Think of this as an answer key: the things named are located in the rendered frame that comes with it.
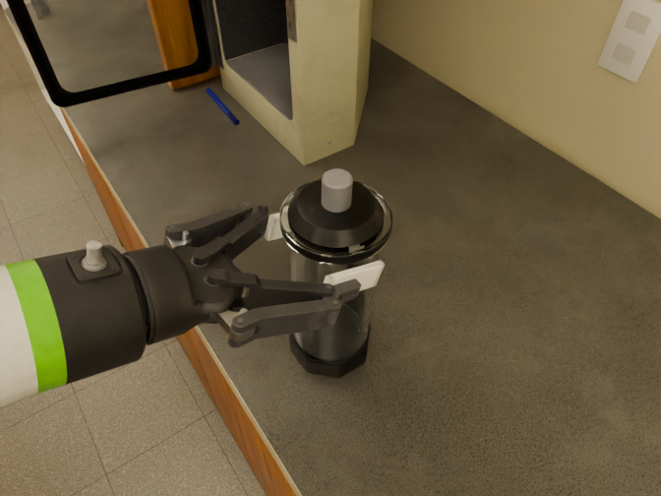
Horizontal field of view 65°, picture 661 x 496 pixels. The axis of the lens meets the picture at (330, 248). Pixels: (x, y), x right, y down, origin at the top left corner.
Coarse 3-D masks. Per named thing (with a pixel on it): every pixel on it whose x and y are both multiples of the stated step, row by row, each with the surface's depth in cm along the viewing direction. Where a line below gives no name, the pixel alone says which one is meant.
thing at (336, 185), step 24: (336, 168) 47; (312, 192) 49; (336, 192) 45; (360, 192) 49; (288, 216) 48; (312, 216) 47; (336, 216) 47; (360, 216) 47; (312, 240) 46; (336, 240) 46; (360, 240) 46
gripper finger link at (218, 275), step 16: (208, 272) 42; (224, 272) 42; (256, 288) 43; (272, 288) 43; (288, 288) 44; (304, 288) 44; (320, 288) 45; (240, 304) 44; (256, 304) 44; (272, 304) 45
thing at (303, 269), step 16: (384, 208) 50; (288, 224) 48; (384, 224) 48; (304, 240) 47; (368, 240) 47; (304, 256) 47; (336, 256) 46; (304, 272) 50; (320, 272) 49; (336, 272) 48; (368, 288) 53; (352, 304) 53; (368, 304) 55; (336, 320) 54; (352, 320) 55; (368, 320) 59; (304, 336) 58; (320, 336) 57; (336, 336) 56; (352, 336) 57; (304, 352) 61; (320, 352) 59; (336, 352) 59; (352, 352) 60
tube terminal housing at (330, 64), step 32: (320, 0) 72; (352, 0) 76; (320, 32) 76; (352, 32) 79; (224, 64) 102; (320, 64) 79; (352, 64) 83; (256, 96) 96; (320, 96) 84; (352, 96) 88; (288, 128) 90; (320, 128) 88; (352, 128) 93
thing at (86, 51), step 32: (64, 0) 84; (96, 0) 86; (128, 0) 88; (160, 0) 91; (64, 32) 87; (96, 32) 89; (128, 32) 92; (160, 32) 94; (192, 32) 97; (64, 64) 90; (96, 64) 93; (128, 64) 95; (160, 64) 98
